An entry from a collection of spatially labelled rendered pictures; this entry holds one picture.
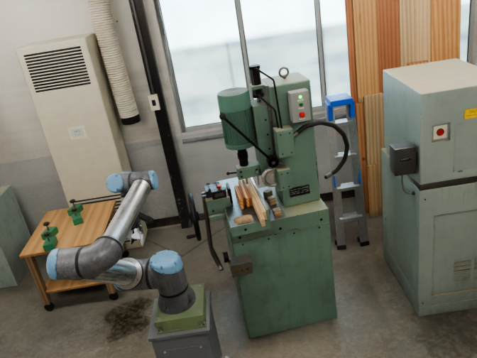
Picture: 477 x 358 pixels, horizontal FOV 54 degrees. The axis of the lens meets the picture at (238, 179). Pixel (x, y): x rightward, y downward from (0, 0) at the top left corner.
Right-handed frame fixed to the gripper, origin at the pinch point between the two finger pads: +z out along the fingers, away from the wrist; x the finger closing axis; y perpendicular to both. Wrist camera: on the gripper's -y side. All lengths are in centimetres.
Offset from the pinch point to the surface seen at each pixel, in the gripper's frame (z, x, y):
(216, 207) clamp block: -15.0, 0.6, -46.8
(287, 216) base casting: -6, 21, -81
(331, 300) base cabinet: 50, 10, -119
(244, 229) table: -2, 24, -49
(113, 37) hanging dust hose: -145, -108, -34
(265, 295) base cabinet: 41, -4, -79
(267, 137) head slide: -51, 22, -70
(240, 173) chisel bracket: -33, 5, -62
